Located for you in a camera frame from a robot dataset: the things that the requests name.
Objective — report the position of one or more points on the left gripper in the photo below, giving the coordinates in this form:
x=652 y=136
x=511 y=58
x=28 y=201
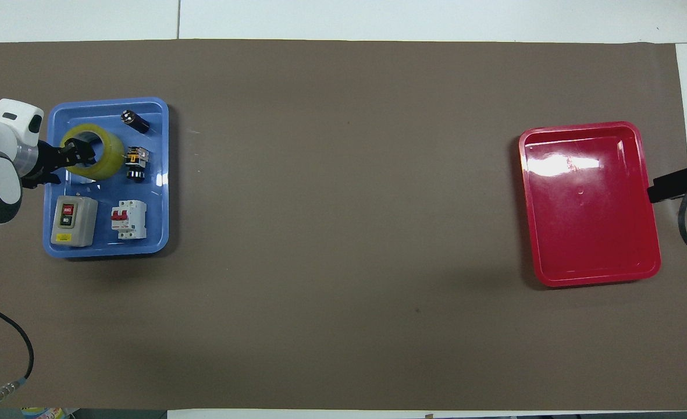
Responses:
x=46 y=163

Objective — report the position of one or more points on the blue plastic tray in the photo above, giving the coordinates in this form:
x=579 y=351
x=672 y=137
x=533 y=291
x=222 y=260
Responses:
x=154 y=192

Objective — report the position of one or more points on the yellow clear tape roll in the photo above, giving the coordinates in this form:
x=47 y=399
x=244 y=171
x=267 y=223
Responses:
x=110 y=157

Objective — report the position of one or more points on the white circuit breaker red levers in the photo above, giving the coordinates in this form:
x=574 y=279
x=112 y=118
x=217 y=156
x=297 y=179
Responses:
x=131 y=221

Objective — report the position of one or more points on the grey push button switch box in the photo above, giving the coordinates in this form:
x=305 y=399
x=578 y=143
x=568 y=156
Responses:
x=75 y=224

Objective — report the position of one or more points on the black cylindrical battery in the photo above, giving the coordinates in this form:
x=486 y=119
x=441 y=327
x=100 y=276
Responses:
x=136 y=120

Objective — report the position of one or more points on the red plastic tray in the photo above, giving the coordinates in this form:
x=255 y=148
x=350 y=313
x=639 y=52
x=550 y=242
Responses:
x=587 y=221

